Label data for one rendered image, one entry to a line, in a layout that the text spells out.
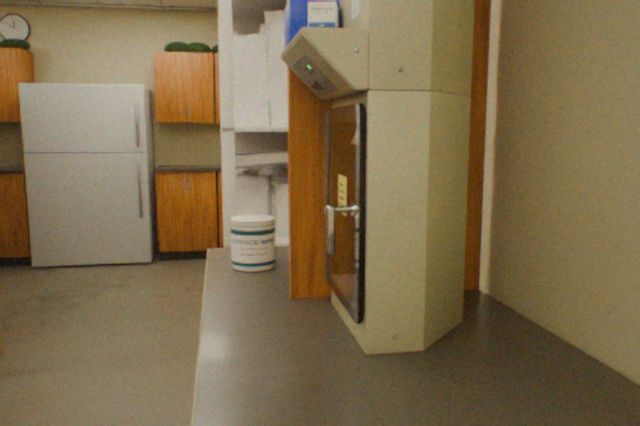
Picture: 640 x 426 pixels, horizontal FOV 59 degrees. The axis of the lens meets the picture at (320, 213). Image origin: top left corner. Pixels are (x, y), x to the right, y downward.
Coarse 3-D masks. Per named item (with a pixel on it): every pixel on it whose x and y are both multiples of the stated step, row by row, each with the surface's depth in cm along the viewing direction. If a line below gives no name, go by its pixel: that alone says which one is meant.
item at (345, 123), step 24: (336, 120) 116; (360, 120) 96; (336, 144) 116; (360, 144) 97; (336, 168) 117; (360, 168) 97; (336, 192) 118; (360, 192) 98; (336, 216) 118; (360, 216) 99; (336, 240) 119; (360, 240) 99; (336, 264) 120; (360, 264) 100; (336, 288) 120; (360, 288) 100; (360, 312) 101
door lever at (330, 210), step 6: (354, 204) 102; (330, 210) 101; (336, 210) 102; (342, 210) 102; (348, 210) 102; (354, 210) 101; (330, 216) 101; (330, 222) 102; (330, 228) 102; (330, 234) 102; (330, 240) 102; (330, 246) 102; (330, 252) 102
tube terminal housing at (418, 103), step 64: (384, 0) 93; (448, 0) 100; (384, 64) 95; (448, 64) 102; (384, 128) 96; (448, 128) 105; (384, 192) 98; (448, 192) 107; (384, 256) 100; (448, 256) 110; (384, 320) 101; (448, 320) 113
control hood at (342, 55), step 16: (304, 32) 92; (320, 32) 92; (336, 32) 93; (352, 32) 93; (368, 32) 94; (288, 48) 109; (304, 48) 98; (320, 48) 92; (336, 48) 93; (352, 48) 93; (368, 48) 94; (288, 64) 121; (320, 64) 99; (336, 64) 93; (352, 64) 94; (368, 64) 95; (336, 80) 99; (352, 80) 94; (368, 80) 95; (320, 96) 123; (336, 96) 112
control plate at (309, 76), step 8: (304, 56) 102; (296, 64) 114; (304, 64) 108; (312, 64) 103; (296, 72) 120; (304, 72) 114; (312, 72) 108; (320, 72) 103; (304, 80) 121; (312, 80) 114; (320, 80) 109; (328, 80) 104; (328, 88) 109; (336, 88) 104
